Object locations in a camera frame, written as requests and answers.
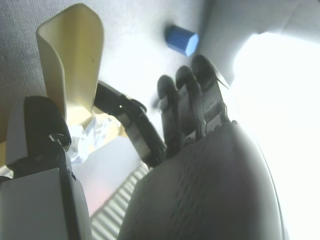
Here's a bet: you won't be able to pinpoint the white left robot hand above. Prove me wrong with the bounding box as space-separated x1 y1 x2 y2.
0 53 287 240

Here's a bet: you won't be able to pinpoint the cream hand broom grey bristles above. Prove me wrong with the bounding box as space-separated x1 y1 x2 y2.
71 136 151 240

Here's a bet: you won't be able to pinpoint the white paper ball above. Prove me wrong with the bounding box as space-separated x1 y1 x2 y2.
86 116 114 146
67 124 91 164

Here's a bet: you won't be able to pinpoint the cream plastic dustpan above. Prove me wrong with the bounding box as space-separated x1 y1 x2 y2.
0 2 129 151

